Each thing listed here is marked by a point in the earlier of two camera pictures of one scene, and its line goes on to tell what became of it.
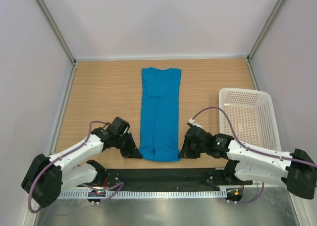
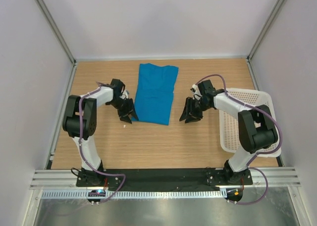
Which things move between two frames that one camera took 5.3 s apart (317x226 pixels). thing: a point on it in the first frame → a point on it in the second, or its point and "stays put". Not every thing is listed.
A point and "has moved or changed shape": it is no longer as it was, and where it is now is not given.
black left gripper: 132,151 → 124,115
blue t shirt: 159,139 has moved or changed shape
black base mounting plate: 168,177 stays put
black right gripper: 185,152 → 186,113
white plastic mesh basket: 251,113 stays put
